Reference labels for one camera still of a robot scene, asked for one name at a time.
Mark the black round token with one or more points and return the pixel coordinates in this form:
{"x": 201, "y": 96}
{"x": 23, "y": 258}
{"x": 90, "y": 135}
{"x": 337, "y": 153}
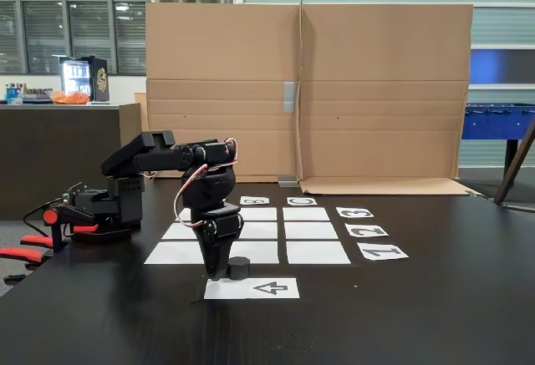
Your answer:
{"x": 239, "y": 268}

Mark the white nine-square grid sheet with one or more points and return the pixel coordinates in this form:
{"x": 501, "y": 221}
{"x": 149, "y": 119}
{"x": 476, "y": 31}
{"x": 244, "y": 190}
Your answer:
{"x": 309, "y": 235}

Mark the paper sheet letter B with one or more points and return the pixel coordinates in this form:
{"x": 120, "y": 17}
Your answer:
{"x": 255, "y": 201}

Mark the white arrow paper sheet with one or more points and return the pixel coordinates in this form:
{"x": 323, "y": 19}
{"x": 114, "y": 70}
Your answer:
{"x": 267, "y": 288}

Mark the grey tape piece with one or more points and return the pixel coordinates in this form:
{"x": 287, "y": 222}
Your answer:
{"x": 289, "y": 97}
{"x": 288, "y": 181}

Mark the paper sheet letter C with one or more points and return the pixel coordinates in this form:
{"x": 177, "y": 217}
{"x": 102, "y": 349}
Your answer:
{"x": 302, "y": 201}

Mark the brown cardboard panel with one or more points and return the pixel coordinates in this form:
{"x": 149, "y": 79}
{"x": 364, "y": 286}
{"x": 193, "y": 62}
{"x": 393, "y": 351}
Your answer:
{"x": 217, "y": 89}

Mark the paper sheet number 3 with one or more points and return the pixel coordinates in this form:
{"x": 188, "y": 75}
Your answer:
{"x": 355, "y": 212}

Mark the paper sheet number 2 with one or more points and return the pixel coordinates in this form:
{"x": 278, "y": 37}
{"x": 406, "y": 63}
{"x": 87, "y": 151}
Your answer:
{"x": 367, "y": 230}

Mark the red and black clamp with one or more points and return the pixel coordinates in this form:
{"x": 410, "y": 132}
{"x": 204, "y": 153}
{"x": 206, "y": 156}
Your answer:
{"x": 62, "y": 219}
{"x": 25, "y": 252}

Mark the paper sheet number 1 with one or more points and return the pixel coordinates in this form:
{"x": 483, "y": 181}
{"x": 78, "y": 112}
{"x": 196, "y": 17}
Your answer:
{"x": 382, "y": 252}

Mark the brown counter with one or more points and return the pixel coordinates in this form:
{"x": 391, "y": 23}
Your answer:
{"x": 50, "y": 152}

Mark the black mini fridge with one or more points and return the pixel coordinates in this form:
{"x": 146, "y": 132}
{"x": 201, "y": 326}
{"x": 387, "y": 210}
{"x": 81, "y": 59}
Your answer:
{"x": 90, "y": 79}

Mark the orange bag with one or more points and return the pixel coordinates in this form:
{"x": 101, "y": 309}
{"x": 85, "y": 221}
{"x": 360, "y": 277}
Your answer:
{"x": 71, "y": 97}

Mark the brown cardboard with flat flap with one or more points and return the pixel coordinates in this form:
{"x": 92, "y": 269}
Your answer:
{"x": 384, "y": 89}

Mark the blue foosball table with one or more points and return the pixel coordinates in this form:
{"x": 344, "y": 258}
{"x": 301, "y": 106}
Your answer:
{"x": 493, "y": 123}

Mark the dark tripod leg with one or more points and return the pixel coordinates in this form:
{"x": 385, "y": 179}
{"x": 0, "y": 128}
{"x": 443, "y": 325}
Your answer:
{"x": 516, "y": 164}

